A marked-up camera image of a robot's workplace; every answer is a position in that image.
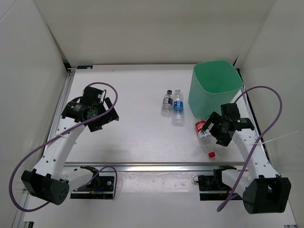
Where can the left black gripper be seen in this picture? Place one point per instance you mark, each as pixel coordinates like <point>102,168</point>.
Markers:
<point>108,117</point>

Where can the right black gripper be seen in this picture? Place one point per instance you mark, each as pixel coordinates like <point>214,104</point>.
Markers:
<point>222,139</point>

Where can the red-label clear plastic bottle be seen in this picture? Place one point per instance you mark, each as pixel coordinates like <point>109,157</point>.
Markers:
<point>207,141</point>

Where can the black-label clear plastic bottle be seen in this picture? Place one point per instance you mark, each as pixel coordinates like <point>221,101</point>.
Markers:
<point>167,104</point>

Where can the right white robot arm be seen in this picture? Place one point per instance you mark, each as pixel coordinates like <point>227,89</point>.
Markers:
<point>264,190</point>

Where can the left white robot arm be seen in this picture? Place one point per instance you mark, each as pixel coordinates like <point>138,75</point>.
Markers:
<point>46,180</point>

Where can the green plastic bin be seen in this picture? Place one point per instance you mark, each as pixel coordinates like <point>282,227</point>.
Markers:
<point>213,84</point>

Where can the white zip tie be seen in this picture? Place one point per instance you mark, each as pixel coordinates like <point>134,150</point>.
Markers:
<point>277,138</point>

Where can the blue-label clear plastic bottle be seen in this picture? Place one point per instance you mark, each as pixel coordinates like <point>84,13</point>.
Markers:
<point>178,108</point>

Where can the blue sticker label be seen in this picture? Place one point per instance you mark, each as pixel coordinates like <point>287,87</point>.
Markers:
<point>84,67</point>

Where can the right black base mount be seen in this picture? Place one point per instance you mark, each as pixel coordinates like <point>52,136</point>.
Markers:
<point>211,186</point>

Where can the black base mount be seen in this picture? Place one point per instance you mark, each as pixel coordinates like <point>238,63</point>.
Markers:
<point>100,187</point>
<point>211,186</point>

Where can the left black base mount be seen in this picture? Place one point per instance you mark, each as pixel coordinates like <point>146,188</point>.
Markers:
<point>100,187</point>

